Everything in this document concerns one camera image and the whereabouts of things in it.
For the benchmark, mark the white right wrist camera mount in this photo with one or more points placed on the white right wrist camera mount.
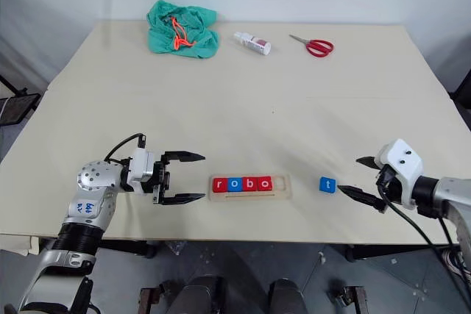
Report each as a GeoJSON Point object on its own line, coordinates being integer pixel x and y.
{"type": "Point", "coordinates": [403, 167]}

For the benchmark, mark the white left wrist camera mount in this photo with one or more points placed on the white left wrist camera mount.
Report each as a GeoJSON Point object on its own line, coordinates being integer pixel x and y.
{"type": "Point", "coordinates": [141, 167]}

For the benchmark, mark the dark rounded shape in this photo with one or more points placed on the dark rounded shape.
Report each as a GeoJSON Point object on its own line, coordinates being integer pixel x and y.
{"type": "Point", "coordinates": [204, 295]}
{"type": "Point", "coordinates": [287, 297]}

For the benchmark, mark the red letter tile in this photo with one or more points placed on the red letter tile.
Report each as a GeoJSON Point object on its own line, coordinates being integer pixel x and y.
{"type": "Point", "coordinates": [220, 184]}
{"type": "Point", "coordinates": [250, 184]}
{"type": "Point", "coordinates": [264, 183]}

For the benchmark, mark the blue letter tile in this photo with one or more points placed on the blue letter tile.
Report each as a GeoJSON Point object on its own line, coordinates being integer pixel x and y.
{"type": "Point", "coordinates": [235, 184]}
{"type": "Point", "coordinates": [327, 185]}

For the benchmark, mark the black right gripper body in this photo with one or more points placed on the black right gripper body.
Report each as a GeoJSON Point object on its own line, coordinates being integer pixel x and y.
{"type": "Point", "coordinates": [388, 185]}

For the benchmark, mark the black metal stand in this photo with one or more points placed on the black metal stand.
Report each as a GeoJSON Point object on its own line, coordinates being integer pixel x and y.
{"type": "Point", "coordinates": [16, 108]}

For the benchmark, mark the green mesh cloth bag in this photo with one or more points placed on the green mesh cloth bag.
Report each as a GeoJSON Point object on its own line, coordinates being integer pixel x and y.
{"type": "Point", "coordinates": [162, 40]}

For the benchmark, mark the wooden letter tray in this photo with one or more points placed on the wooden letter tray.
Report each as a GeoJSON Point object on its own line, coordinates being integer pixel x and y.
{"type": "Point", "coordinates": [279, 185]}

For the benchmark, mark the dark object beside table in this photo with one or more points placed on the dark object beside table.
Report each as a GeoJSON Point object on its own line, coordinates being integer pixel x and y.
{"type": "Point", "coordinates": [463, 89]}

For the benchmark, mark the white table corner piece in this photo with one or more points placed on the white table corner piece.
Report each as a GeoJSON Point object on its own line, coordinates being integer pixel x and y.
{"type": "Point", "coordinates": [34, 246]}

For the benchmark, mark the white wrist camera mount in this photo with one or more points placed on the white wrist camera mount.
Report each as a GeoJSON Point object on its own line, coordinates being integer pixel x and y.
{"type": "Point", "coordinates": [141, 167]}
{"type": "Point", "coordinates": [403, 167]}

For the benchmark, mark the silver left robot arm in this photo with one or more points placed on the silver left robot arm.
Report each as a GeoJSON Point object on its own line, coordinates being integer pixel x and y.
{"type": "Point", "coordinates": [92, 196]}

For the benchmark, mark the white spray bottle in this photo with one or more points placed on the white spray bottle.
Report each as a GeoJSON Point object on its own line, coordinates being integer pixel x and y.
{"type": "Point", "coordinates": [254, 43]}

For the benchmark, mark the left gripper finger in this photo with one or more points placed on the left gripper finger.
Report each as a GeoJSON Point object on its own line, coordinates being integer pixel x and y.
{"type": "Point", "coordinates": [185, 156]}
{"type": "Point", "coordinates": [185, 199]}

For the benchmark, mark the black table frame bar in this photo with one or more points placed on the black table frame bar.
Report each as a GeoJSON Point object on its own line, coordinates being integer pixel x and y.
{"type": "Point", "coordinates": [125, 248]}

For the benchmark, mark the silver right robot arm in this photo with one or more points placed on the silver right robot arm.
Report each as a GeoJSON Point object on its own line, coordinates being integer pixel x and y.
{"type": "Point", "coordinates": [447, 196]}

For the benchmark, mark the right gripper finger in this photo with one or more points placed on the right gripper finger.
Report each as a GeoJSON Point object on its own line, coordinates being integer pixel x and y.
{"type": "Point", "coordinates": [368, 162]}
{"type": "Point", "coordinates": [362, 196]}

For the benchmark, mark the rusty metal base bracket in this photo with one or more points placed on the rusty metal base bracket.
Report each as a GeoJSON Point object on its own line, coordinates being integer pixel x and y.
{"type": "Point", "coordinates": [349, 297]}
{"type": "Point", "coordinates": [151, 297]}

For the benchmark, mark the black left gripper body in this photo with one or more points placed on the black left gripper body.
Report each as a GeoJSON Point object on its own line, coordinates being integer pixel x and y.
{"type": "Point", "coordinates": [162, 181]}

